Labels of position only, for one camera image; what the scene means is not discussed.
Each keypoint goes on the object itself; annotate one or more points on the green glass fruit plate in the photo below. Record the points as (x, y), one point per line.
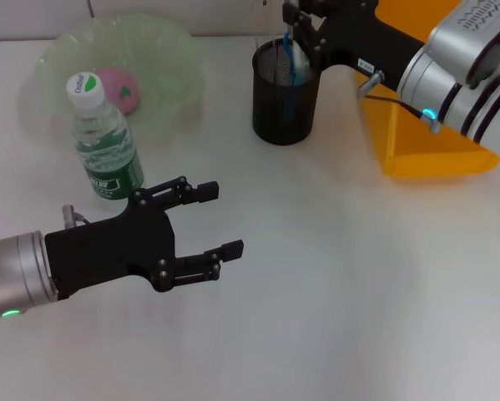
(162, 62)

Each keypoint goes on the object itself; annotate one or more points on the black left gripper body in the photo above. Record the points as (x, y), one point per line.
(112, 250)

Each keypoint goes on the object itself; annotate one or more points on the white grey ballpoint pen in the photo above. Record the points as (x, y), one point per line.
(301, 60)

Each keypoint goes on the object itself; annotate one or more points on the clear green-label water bottle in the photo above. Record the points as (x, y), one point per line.
(107, 154)

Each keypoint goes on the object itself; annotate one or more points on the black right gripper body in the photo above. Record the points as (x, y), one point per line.
(366, 37)

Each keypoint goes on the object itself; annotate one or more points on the pink toy peach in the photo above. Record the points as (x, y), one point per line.
(122, 92)

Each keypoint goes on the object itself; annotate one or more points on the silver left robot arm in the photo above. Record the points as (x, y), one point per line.
(16, 275)

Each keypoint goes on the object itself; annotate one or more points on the black mesh pen holder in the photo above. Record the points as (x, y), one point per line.
(283, 121)

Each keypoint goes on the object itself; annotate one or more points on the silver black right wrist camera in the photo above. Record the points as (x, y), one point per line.
(466, 37)

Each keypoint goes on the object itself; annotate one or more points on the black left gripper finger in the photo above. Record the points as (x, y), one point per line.
(201, 265)
(187, 192)

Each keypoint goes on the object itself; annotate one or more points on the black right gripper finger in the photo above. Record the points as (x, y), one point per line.
(316, 5)
(306, 29)

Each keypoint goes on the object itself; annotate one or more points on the yellow plastic bin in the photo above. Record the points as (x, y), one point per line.
(433, 142)

